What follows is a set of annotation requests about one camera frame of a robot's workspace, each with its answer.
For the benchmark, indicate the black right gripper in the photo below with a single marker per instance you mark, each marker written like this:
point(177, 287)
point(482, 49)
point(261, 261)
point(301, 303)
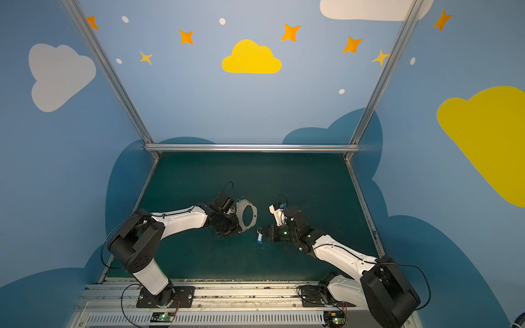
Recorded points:
point(279, 231)

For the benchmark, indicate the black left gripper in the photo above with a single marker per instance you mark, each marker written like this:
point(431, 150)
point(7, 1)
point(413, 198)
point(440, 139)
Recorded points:
point(229, 221)

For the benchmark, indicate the blue key tag with key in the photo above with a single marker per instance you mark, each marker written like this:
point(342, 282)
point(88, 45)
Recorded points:
point(259, 236)

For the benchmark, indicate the grey ring-shaped metal plate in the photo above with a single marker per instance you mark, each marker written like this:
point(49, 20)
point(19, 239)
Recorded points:
point(246, 214)

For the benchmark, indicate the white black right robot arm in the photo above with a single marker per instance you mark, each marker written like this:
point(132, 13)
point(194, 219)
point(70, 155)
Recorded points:
point(377, 285)

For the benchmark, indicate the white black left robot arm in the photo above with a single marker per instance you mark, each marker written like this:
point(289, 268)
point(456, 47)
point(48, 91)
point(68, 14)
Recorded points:
point(138, 239)

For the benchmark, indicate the green table mat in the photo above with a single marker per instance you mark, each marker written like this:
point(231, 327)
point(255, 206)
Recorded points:
point(318, 184)

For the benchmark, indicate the right green circuit board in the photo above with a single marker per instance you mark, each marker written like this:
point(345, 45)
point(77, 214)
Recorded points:
point(334, 319)

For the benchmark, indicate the green circuit board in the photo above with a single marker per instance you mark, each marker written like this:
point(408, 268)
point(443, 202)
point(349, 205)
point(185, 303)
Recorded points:
point(163, 317)
point(334, 319)

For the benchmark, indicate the left green circuit board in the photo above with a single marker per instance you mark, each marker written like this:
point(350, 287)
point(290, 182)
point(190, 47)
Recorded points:
point(163, 317)

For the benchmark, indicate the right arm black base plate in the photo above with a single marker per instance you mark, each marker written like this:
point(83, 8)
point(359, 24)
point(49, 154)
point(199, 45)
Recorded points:
point(314, 296)

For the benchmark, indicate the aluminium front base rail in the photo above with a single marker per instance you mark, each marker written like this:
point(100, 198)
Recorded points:
point(217, 303)

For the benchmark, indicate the aluminium frame back rail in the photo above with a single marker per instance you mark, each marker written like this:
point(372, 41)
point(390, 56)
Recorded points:
point(246, 148)

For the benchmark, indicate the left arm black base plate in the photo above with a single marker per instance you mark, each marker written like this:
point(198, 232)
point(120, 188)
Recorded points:
point(182, 296)

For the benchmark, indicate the aluminium frame right post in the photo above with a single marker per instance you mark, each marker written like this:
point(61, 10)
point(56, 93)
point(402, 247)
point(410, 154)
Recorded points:
point(398, 47)

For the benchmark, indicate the aluminium frame post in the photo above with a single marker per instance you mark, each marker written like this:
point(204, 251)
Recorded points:
point(79, 18)
point(398, 47)

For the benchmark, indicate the aluminium frame left post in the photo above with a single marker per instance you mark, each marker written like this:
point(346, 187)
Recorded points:
point(79, 18)

